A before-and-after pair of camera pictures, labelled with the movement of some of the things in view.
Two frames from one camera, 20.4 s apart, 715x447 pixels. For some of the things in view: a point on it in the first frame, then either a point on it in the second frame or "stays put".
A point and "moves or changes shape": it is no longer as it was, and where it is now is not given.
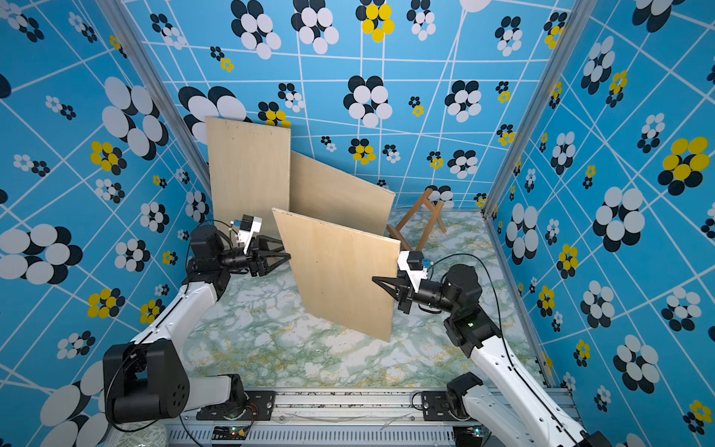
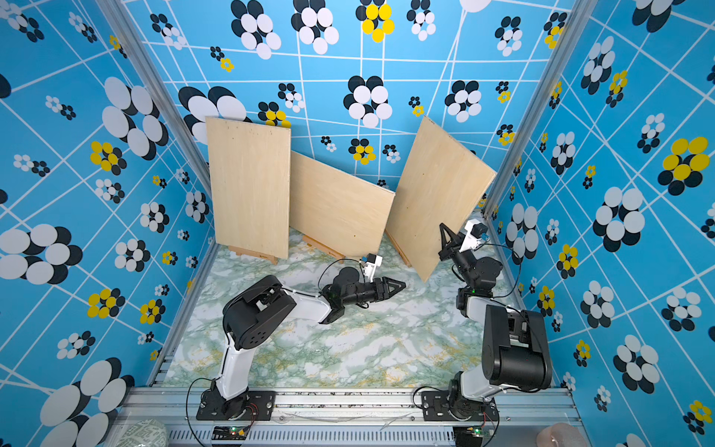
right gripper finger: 398,288 -> 451,241
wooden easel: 396,233 moves or changes shape
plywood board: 334,270 -> 441,185
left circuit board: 230,432 stays put
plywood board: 249,172 stays put
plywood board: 321,193 stays put
